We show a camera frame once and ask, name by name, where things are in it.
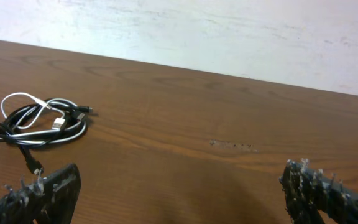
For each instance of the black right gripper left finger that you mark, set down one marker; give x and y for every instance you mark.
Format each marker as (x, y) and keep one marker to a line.
(50, 199)

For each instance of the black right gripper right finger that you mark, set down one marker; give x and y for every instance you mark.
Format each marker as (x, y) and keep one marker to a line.
(308, 193)

